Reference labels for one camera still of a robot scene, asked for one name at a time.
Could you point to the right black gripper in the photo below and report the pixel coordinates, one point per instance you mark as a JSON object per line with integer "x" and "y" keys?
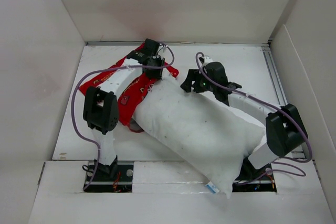
{"x": 193, "y": 75}

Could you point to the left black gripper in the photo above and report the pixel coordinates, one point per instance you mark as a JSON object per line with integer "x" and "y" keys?
{"x": 156, "y": 75}

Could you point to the red cartoon print pillowcase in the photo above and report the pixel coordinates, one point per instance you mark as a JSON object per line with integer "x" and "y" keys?
{"x": 112, "y": 97}

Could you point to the white pillow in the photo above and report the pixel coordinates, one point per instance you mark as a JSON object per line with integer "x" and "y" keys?
{"x": 210, "y": 137}

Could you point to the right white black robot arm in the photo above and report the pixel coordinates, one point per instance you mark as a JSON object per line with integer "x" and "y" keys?
{"x": 285, "y": 130}

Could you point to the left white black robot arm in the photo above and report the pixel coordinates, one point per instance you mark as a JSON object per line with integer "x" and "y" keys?
{"x": 107, "y": 158}

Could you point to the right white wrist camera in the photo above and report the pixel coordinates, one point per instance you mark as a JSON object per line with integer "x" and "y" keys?
{"x": 207, "y": 59}

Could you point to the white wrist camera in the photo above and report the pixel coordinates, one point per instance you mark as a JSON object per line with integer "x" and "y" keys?
{"x": 161, "y": 51}
{"x": 207, "y": 59}

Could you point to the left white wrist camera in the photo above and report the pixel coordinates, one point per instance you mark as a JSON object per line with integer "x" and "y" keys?
{"x": 161, "y": 51}

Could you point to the aluminium rail right side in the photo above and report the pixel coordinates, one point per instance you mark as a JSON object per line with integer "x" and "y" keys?
{"x": 275, "y": 79}

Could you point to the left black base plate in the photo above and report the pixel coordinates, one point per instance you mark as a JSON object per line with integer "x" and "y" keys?
{"x": 120, "y": 182}

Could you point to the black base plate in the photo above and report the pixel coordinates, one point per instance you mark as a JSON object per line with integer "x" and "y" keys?
{"x": 120, "y": 182}
{"x": 249, "y": 181}

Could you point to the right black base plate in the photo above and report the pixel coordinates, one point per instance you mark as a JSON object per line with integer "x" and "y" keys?
{"x": 249, "y": 181}

